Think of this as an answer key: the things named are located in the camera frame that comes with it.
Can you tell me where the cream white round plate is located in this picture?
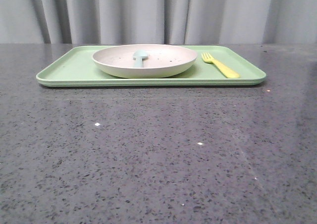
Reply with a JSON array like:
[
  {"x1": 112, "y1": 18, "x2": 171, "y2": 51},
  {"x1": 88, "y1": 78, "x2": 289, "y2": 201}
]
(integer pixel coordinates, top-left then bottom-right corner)
[{"x1": 92, "y1": 44, "x2": 198, "y2": 79}]

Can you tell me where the yellow plastic fork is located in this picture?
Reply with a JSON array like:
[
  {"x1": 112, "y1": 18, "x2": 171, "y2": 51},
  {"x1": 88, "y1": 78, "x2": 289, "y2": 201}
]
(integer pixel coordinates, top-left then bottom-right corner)
[{"x1": 201, "y1": 53, "x2": 240, "y2": 78}]

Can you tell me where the light blue plastic spoon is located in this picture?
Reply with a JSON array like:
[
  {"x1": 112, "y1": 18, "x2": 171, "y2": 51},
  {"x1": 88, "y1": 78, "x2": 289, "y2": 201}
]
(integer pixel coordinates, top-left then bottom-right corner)
[{"x1": 133, "y1": 50, "x2": 149, "y2": 68}]

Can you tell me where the light green plastic tray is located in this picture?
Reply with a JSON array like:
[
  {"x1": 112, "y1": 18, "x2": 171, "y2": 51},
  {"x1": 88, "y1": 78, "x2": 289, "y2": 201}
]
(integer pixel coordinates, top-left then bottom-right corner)
[{"x1": 36, "y1": 46, "x2": 266, "y2": 87}]

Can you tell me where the grey pleated curtain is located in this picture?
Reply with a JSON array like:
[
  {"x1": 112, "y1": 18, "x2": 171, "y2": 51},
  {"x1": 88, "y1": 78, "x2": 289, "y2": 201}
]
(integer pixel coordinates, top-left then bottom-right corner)
[{"x1": 0, "y1": 0, "x2": 317, "y2": 45}]

